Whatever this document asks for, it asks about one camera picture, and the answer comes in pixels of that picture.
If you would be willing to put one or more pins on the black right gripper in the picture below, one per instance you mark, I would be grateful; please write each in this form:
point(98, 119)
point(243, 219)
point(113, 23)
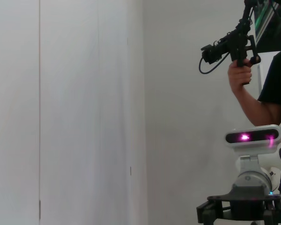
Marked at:
point(243, 208)

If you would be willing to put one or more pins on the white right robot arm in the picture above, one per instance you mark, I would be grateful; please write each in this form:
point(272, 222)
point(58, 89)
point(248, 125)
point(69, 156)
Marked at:
point(253, 180)

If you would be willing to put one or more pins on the person's hand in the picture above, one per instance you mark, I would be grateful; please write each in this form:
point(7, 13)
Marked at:
point(238, 75)

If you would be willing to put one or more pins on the person in black shirt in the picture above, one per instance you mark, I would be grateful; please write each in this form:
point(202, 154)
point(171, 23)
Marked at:
point(278, 82)

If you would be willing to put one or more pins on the dark screen panel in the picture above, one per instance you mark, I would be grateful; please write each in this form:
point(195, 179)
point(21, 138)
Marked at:
point(276, 30)

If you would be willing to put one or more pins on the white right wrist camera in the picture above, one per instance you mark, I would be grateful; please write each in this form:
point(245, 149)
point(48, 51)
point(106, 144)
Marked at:
point(255, 137)

